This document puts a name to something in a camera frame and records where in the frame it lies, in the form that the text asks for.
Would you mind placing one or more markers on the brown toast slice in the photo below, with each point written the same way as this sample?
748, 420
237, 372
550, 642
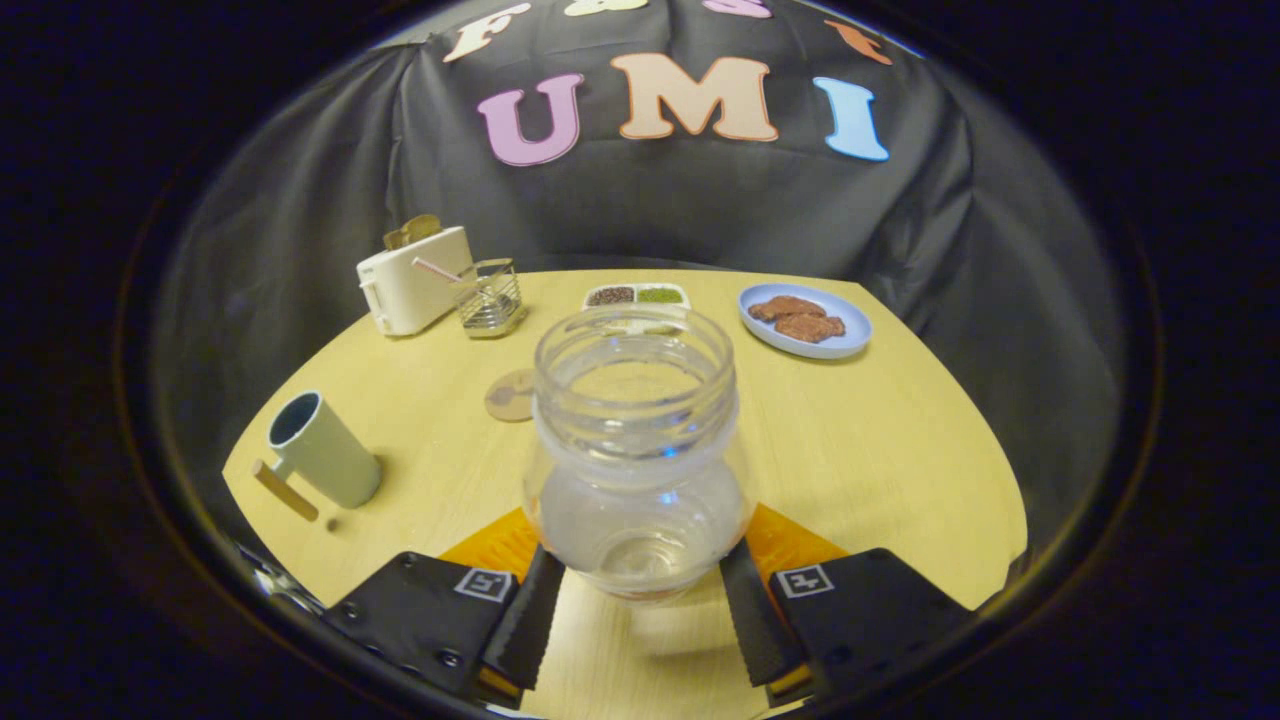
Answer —
412, 232

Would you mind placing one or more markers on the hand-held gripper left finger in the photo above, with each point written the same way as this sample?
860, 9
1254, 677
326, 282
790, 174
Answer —
420, 610

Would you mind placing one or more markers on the round cork coaster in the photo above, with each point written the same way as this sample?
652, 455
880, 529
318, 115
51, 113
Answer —
508, 398

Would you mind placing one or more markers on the light wooden table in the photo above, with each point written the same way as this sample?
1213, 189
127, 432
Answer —
860, 440

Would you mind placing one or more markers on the black backdrop cloth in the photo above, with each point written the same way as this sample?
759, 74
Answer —
700, 200

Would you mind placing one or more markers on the brown cookie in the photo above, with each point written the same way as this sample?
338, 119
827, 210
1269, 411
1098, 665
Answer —
810, 328
785, 307

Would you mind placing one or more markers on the white toaster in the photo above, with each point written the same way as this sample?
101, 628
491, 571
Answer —
405, 295

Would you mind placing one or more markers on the white divided grain dish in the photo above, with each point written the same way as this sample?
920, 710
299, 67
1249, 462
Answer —
612, 295

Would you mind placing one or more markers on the pale blue plate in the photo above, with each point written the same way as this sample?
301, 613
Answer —
760, 330

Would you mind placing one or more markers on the pink straw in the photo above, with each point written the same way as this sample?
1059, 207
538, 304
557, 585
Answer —
435, 269

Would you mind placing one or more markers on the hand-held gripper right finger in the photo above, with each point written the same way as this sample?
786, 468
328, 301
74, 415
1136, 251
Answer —
860, 610

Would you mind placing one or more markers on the pale green cup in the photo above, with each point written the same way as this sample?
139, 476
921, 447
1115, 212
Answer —
335, 455

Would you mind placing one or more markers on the clear glass bottle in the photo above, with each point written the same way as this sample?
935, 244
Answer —
640, 500

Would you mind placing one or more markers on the clear ribbed utensil holder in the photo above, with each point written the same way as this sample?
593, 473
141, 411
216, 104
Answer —
490, 305

